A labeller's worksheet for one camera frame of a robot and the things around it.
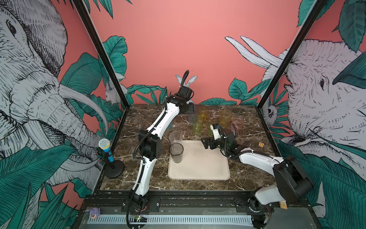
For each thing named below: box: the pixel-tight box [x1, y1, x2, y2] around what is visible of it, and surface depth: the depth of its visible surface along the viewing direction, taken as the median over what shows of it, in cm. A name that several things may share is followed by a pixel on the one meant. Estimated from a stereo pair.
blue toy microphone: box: [98, 138, 114, 163], surface depth 73 cm
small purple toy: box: [89, 207, 101, 220], surface depth 70 cm
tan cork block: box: [279, 200, 288, 210], surface depth 75 cm
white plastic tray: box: [167, 140, 231, 181], surface depth 89 cm
